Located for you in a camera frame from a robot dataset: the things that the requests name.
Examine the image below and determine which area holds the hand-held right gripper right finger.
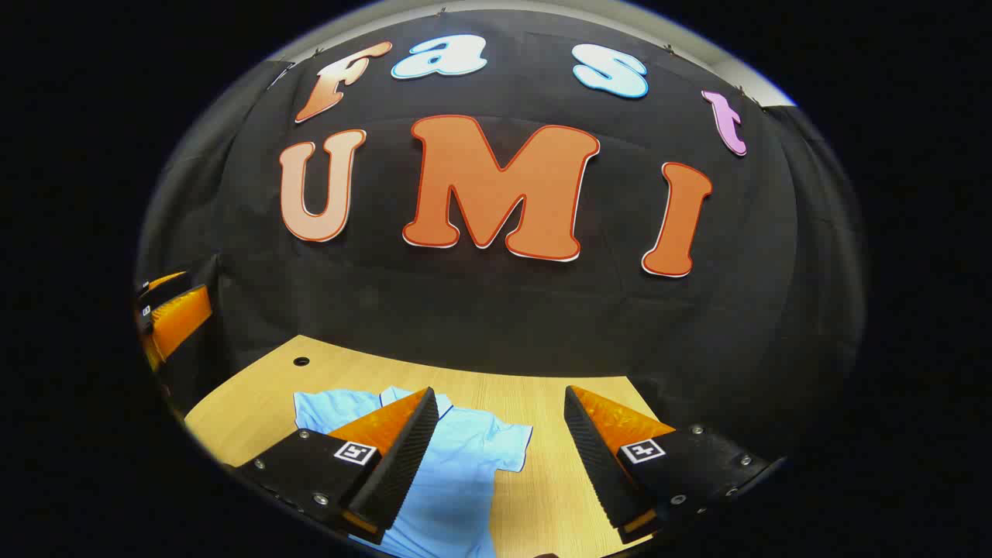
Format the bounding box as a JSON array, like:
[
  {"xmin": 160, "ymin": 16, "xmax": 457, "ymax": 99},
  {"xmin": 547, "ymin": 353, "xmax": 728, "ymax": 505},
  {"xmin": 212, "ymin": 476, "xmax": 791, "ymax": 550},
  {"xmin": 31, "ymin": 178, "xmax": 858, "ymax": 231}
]
[{"xmin": 563, "ymin": 384, "xmax": 787, "ymax": 545}]

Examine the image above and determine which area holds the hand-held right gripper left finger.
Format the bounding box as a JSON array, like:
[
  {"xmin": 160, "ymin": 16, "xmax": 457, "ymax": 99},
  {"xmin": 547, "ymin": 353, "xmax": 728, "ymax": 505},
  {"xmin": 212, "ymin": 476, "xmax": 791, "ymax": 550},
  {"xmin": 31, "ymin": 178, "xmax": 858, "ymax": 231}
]
[{"xmin": 231, "ymin": 386, "xmax": 440, "ymax": 545}]

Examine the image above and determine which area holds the light blue T-shirt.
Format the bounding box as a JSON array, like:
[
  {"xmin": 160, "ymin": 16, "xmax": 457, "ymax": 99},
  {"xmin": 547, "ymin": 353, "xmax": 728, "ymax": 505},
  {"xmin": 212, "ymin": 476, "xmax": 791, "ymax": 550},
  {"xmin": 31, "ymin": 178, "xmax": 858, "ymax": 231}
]
[{"xmin": 293, "ymin": 385, "xmax": 534, "ymax": 558}]

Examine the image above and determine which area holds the black backdrop cloth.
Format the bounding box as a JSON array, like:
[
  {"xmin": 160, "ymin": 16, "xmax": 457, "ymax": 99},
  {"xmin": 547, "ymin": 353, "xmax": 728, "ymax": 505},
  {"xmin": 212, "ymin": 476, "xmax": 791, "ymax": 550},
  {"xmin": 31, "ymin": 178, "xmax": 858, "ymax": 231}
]
[{"xmin": 136, "ymin": 9, "xmax": 867, "ymax": 466}]

